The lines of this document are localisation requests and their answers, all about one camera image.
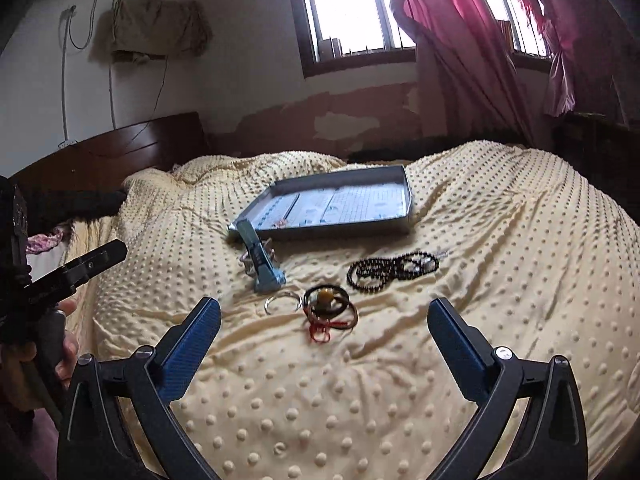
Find yellow bead black hair tie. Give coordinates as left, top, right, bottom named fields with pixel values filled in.
left=301, top=284, right=352, bottom=319

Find brown leather cord bracelet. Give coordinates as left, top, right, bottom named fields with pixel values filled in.
left=304, top=294, right=360, bottom=332

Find silver ring bangle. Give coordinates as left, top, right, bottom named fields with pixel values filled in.
left=264, top=290, right=303, bottom=315

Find pink red curtain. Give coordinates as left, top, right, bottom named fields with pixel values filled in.
left=390, top=0, right=626, bottom=145

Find pink cloth by pillow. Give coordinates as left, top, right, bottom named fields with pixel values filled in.
left=26, top=228, right=67, bottom=255

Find grey shallow tray box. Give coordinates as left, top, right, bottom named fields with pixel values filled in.
left=228, top=165, right=412, bottom=240

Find dark wooden headboard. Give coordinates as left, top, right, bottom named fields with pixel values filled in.
left=10, top=112, right=209, bottom=192

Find olive cloth on wall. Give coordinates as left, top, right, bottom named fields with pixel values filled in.
left=111, top=0, right=213, bottom=60

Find silver rhinestone hair clip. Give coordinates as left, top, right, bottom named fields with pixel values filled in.
left=434, top=248, right=450, bottom=261

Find black beaded necklace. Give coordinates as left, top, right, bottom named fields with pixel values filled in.
left=345, top=250, right=442, bottom=295

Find person's left hand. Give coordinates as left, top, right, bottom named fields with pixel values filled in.
left=1, top=298, right=78, bottom=417

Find window with bars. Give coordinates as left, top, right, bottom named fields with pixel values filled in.
left=291, top=0, right=551, bottom=77

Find cream dotted blanket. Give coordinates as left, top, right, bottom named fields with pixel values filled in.
left=61, top=141, right=639, bottom=479

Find white power cable on wall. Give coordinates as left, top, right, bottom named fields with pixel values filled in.
left=56, top=0, right=101, bottom=149

